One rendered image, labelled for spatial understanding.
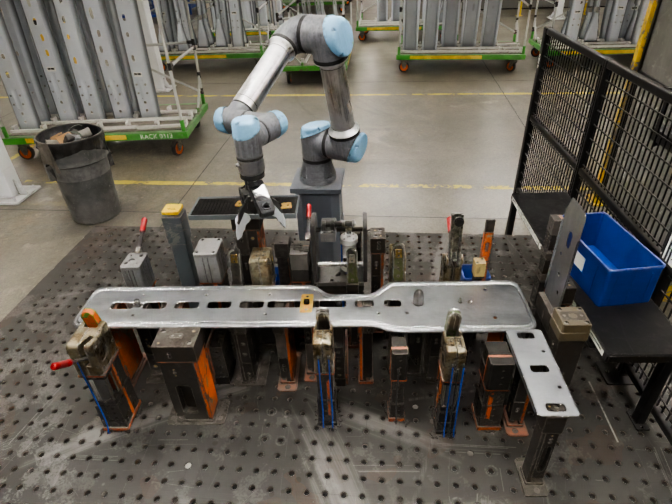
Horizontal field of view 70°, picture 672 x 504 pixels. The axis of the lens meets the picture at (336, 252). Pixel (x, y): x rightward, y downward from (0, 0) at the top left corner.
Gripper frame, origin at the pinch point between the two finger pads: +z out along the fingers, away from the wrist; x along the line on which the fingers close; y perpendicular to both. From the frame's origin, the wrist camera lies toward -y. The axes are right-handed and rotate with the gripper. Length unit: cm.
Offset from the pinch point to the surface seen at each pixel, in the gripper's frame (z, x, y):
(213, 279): 18.1, 15.9, 10.5
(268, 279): 18.2, -0.3, 1.9
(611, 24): 58, -695, 420
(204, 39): 69, -146, 766
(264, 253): 11.0, -1.3, 6.4
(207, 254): 8.1, 16.0, 10.4
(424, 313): 19, -36, -35
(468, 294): 19, -53, -34
